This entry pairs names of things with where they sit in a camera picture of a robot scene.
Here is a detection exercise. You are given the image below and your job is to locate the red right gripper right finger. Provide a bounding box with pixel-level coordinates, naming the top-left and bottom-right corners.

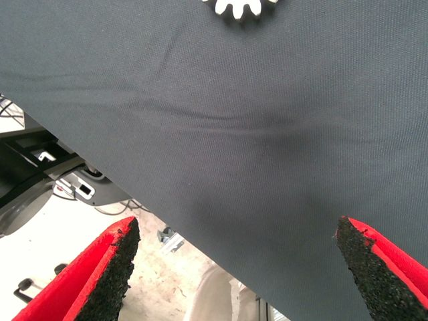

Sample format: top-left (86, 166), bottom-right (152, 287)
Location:
top-left (334, 215), bottom-right (428, 321)

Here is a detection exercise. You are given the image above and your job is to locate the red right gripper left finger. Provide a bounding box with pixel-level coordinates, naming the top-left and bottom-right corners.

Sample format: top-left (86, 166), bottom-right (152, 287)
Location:
top-left (11, 215), bottom-right (141, 321)

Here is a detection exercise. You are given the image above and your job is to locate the small steel planetary gear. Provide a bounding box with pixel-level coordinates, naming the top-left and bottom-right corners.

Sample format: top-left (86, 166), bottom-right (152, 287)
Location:
top-left (202, 0), bottom-right (280, 23)

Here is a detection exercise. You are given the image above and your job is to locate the black office chair base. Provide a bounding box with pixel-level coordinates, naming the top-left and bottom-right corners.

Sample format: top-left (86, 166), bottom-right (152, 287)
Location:
top-left (13, 263), bottom-right (68, 304)

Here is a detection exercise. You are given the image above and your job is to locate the grey base panel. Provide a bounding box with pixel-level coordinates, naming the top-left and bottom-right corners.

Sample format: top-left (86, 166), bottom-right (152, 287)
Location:
top-left (53, 170), bottom-right (134, 207)

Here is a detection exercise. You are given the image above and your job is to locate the aluminium profile with caster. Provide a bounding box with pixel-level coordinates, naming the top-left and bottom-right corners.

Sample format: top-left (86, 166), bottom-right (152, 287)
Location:
top-left (156, 226), bottom-right (185, 255)

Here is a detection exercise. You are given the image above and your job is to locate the white cloth bag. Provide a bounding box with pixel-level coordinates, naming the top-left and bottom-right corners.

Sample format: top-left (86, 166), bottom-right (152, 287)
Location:
top-left (187, 263), bottom-right (265, 321)

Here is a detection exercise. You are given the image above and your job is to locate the dark grey table cloth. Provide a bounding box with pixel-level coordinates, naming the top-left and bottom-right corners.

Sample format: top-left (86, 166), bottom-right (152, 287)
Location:
top-left (0, 0), bottom-right (428, 321)

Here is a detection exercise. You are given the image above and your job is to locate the black cable bundle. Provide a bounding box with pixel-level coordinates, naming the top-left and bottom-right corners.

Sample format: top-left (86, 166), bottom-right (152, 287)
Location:
top-left (0, 95), bottom-right (26, 128)

